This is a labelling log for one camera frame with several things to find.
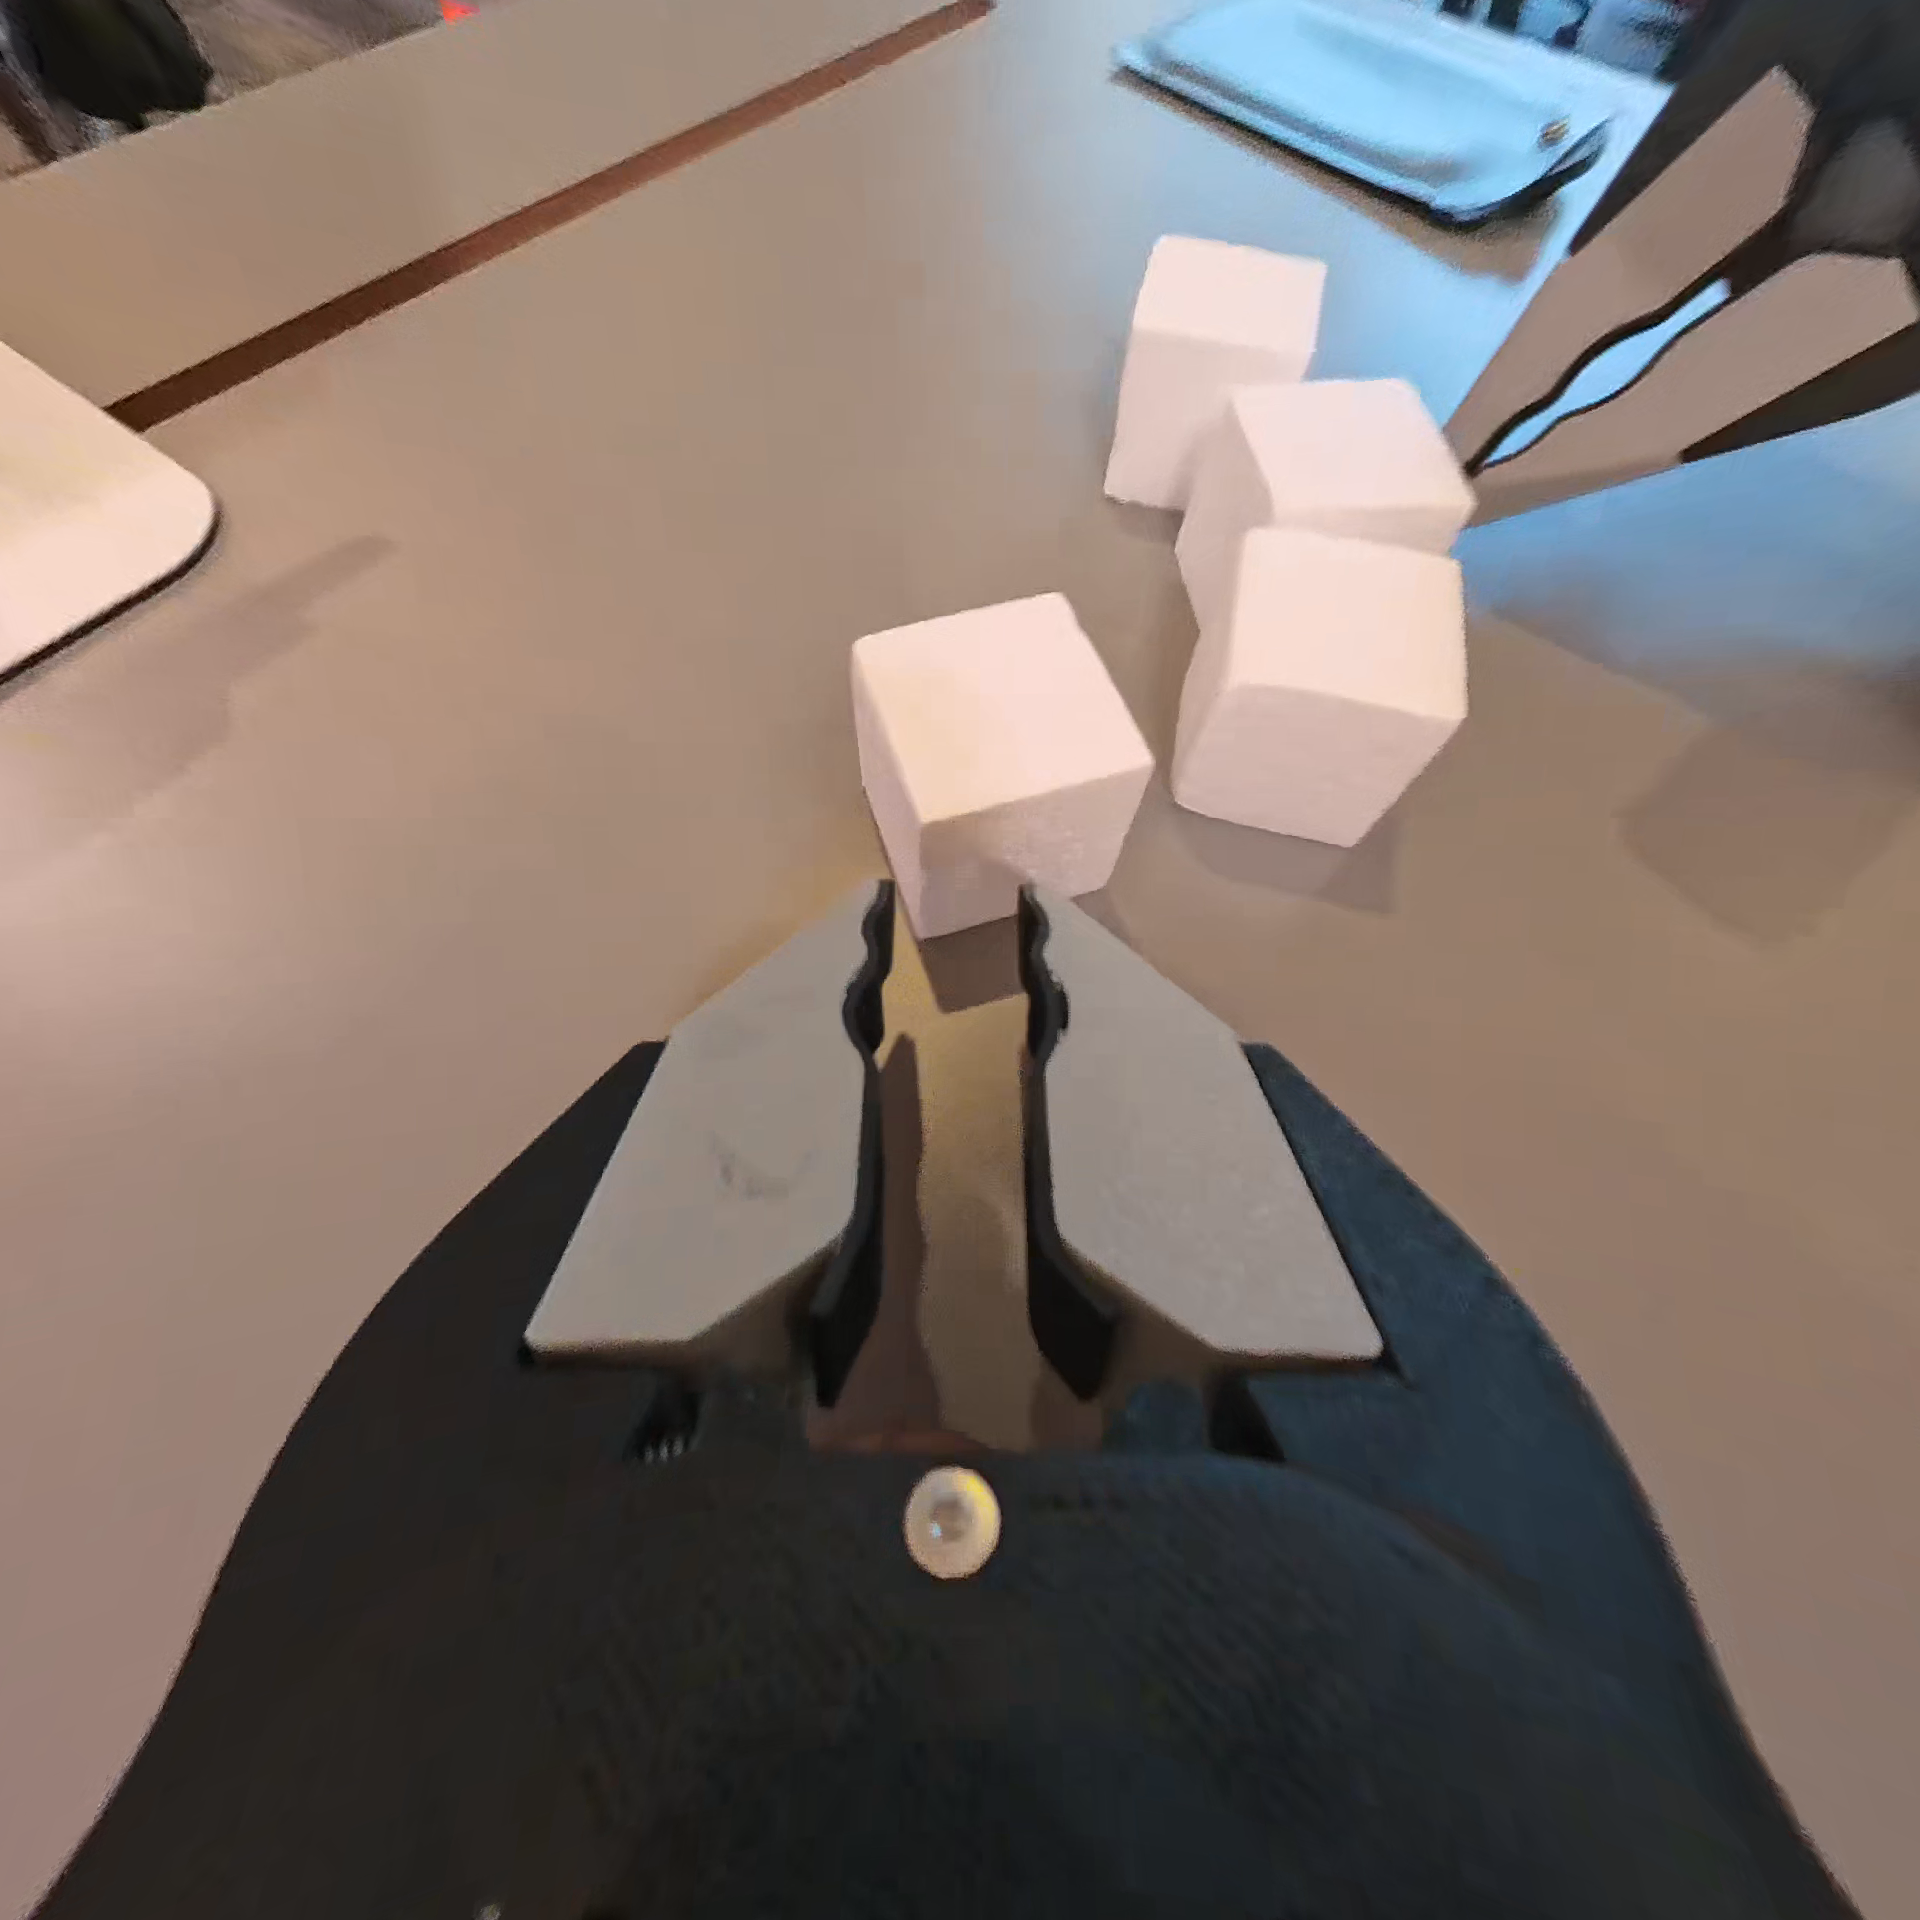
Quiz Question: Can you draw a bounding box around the grey flat tray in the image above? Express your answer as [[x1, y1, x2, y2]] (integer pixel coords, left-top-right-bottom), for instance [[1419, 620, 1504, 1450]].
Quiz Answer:
[[1109, 0, 1617, 231]]

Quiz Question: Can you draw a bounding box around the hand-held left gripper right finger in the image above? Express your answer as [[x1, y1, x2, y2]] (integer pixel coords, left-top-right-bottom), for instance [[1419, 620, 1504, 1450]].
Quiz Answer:
[[1015, 882, 1388, 1404]]

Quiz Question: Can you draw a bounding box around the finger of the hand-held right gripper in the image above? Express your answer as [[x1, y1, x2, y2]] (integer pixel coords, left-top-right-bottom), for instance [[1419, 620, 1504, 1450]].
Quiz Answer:
[[1439, 65, 1824, 470], [1473, 244, 1920, 524]]

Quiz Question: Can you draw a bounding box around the white hard foam cube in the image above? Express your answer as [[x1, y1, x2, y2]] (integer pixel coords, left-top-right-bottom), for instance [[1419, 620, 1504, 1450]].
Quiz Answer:
[[1173, 374, 1482, 610], [1169, 524, 1469, 853], [1102, 235, 1332, 516], [847, 591, 1158, 943]]

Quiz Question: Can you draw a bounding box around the white document stand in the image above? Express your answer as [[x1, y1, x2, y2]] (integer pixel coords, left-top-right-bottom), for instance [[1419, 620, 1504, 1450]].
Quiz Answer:
[[0, 343, 221, 680]]

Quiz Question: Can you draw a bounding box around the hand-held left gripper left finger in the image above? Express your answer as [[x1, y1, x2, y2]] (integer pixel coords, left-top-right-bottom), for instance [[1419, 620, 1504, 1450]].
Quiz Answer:
[[521, 879, 900, 1411]]

